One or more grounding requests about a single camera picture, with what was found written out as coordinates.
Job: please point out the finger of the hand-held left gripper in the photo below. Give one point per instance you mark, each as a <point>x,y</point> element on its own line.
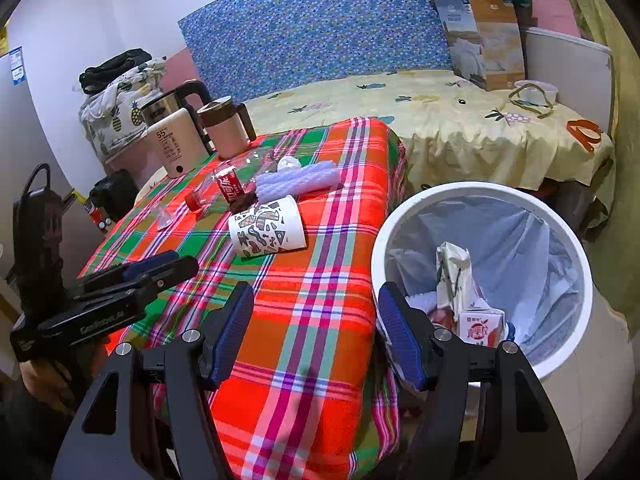
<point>150,264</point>
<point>170,272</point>

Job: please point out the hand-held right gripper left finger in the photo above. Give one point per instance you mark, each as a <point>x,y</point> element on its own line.
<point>230,330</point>

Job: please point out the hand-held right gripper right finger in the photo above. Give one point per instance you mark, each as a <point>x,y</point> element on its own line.
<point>400,330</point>

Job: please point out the clear plastic piece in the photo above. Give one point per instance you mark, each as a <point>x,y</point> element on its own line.
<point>167,217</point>

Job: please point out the small pink carton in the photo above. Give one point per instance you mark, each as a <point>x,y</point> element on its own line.
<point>480,327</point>

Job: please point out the brown sachet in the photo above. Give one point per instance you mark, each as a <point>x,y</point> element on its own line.
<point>246,204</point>

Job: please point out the patterned paper cup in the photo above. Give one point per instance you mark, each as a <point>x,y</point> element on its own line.
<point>265,230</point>

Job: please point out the clear bottle with red label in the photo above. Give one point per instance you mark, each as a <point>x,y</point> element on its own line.
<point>227,185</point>

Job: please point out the white round trash bin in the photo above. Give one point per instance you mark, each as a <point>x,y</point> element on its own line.
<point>475,190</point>

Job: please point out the lavender cloth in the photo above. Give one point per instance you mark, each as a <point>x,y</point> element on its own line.
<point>300,180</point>

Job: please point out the white tissue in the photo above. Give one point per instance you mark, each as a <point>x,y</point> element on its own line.
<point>288,163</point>

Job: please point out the plaid red green cloth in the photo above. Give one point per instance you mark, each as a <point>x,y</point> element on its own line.
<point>310,310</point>

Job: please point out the pink storage box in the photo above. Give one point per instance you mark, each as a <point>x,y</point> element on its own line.
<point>125,160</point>

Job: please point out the grey plastic bin liner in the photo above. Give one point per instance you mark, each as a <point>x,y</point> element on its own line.
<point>500,230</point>

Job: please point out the pineapple print cloth bundle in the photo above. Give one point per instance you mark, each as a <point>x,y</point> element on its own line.
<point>120,120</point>

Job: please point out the pink mug with brown lid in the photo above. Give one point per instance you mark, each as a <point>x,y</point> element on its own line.
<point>225,135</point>

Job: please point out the steel electric kettle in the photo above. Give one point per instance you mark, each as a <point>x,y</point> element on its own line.
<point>160,105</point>

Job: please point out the grey refrigerator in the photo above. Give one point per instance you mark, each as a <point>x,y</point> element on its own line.
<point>20,135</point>

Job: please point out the black bag on bundle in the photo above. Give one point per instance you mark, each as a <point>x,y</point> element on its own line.
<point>115,67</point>

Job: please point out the yellow pineapple print bedsheet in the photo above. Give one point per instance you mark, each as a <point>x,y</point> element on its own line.
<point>450,125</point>

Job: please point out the white plastic container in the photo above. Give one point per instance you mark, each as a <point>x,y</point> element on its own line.
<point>542,91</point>

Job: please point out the blue floral headboard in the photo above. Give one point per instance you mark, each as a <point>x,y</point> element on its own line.
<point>325,30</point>

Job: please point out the printed bedding cardboard box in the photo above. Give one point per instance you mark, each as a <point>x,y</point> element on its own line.
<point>490,45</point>

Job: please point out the white panel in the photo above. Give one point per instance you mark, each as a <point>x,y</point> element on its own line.
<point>565,75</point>

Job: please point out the yellow green curtain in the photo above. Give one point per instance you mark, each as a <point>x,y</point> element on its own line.
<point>620,85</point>

